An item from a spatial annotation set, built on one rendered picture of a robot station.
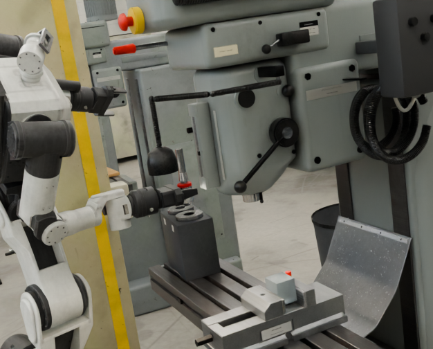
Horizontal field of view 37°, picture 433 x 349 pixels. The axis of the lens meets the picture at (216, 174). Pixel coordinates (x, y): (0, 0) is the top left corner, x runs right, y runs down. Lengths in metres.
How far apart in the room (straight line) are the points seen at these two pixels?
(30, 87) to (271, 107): 0.66
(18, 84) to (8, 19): 1.40
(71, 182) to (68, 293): 1.34
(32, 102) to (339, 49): 0.79
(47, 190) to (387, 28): 0.93
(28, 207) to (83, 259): 1.61
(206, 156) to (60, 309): 0.70
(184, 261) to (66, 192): 1.31
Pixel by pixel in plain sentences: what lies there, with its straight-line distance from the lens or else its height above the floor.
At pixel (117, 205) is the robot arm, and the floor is 1.25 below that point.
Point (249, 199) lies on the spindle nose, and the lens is 1.65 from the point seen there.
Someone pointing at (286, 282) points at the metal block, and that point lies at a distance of 1.64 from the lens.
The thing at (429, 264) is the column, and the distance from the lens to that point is 1.82.
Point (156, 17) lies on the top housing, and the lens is 1.45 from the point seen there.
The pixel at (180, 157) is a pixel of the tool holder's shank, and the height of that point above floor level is 1.34.
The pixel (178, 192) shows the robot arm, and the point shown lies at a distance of 2.03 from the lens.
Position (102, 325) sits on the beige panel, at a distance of 3.51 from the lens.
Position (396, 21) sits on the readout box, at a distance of 1.43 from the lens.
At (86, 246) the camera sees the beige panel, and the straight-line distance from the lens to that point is 3.36.
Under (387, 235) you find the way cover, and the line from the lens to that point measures 1.86.
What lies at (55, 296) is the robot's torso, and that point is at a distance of 2.00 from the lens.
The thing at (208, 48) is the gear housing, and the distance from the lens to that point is 1.46.
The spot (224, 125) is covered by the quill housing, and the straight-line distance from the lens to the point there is 1.54.
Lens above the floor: 1.70
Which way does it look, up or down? 12 degrees down
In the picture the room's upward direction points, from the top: 9 degrees counter-clockwise
